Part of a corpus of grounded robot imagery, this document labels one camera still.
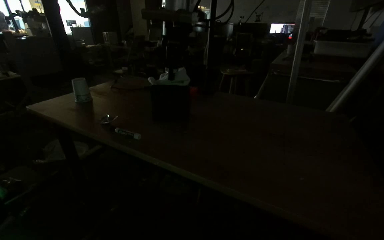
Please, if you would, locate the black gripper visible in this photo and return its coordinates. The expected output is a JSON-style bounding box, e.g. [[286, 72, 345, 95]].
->
[[165, 21, 193, 73]]

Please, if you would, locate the white cup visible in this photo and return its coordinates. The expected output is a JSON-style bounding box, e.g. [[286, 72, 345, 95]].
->
[[71, 77, 93, 103]]

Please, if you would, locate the white marker pen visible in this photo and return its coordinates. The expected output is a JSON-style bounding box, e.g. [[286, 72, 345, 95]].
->
[[115, 128, 142, 140]]

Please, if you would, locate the dark open box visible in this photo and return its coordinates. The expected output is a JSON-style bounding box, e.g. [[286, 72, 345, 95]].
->
[[151, 85, 191, 121]]

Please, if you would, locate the white towel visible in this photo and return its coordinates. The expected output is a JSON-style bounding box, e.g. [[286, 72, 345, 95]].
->
[[149, 68, 191, 85]]

